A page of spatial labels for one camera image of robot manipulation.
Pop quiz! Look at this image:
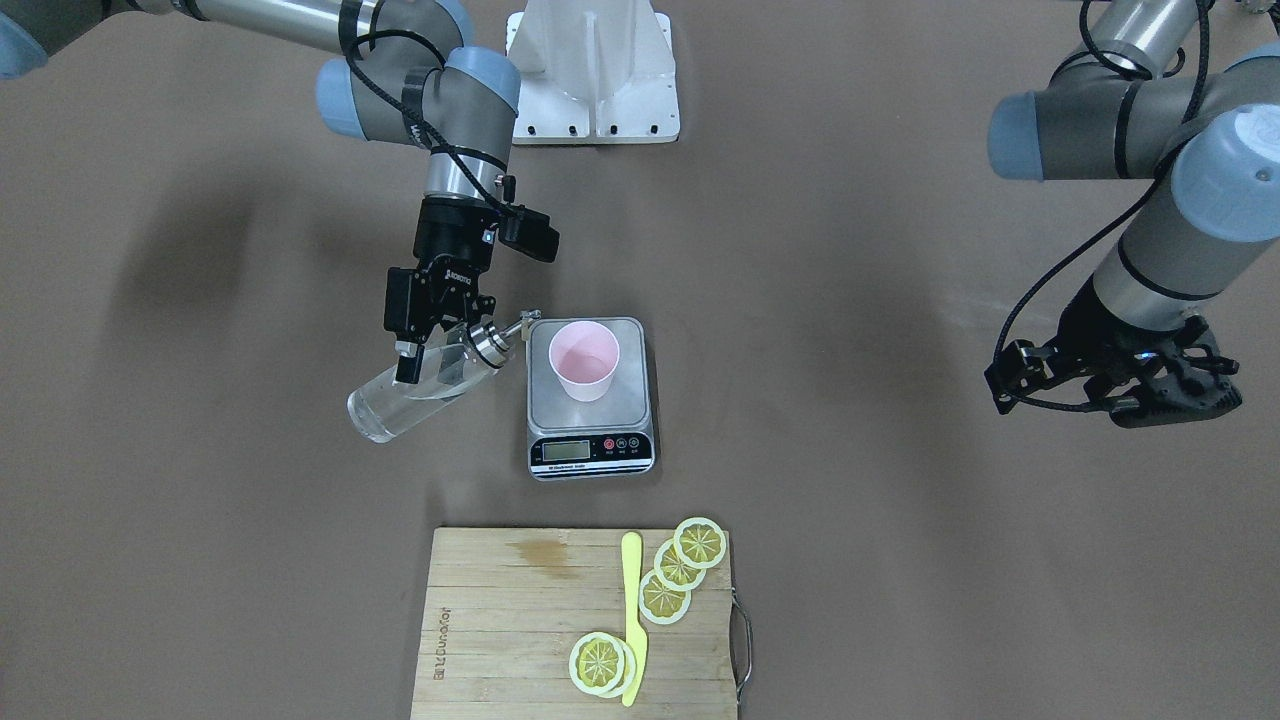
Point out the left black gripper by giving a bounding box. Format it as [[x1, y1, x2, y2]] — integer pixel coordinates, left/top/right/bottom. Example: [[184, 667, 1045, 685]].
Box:
[[1055, 281, 1216, 411]]

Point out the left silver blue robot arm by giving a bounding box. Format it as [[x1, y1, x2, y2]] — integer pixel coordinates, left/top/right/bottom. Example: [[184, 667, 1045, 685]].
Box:
[[984, 1, 1279, 428]]

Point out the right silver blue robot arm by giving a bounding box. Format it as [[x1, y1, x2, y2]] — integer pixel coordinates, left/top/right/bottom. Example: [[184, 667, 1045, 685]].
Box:
[[3, 1, 526, 384]]

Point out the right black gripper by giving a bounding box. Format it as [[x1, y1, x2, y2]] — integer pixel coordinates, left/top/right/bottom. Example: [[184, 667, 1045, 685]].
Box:
[[384, 196, 499, 386]]

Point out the clear glass sauce bottle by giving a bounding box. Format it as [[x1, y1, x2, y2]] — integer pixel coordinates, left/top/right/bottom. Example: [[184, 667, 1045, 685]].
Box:
[[346, 309, 543, 443]]

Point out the pink plastic cup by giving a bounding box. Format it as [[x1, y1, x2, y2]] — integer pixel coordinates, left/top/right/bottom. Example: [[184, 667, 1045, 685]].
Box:
[[548, 320, 621, 402]]

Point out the lemon slice middle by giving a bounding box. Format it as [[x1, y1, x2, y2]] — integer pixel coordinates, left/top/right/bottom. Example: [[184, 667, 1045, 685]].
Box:
[[653, 538, 708, 593]]

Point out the bamboo cutting board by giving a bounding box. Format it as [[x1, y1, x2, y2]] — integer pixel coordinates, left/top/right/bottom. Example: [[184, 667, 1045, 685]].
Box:
[[410, 528, 750, 719]]

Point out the yellow plastic knife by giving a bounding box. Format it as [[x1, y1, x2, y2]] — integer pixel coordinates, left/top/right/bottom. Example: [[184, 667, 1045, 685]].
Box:
[[620, 530, 649, 707]]

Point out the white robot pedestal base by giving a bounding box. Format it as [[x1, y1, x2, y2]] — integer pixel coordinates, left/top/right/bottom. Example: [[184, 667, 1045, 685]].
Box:
[[506, 1, 681, 146]]

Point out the black camera cable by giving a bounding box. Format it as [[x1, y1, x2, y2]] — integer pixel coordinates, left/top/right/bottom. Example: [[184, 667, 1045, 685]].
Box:
[[989, 0, 1216, 413]]

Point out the grey digital kitchen scale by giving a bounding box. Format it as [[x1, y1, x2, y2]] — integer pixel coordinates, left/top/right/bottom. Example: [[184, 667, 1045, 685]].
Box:
[[526, 316, 657, 482]]

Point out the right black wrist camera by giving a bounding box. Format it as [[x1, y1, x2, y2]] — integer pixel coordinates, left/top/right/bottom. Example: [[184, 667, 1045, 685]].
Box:
[[495, 174, 561, 264]]

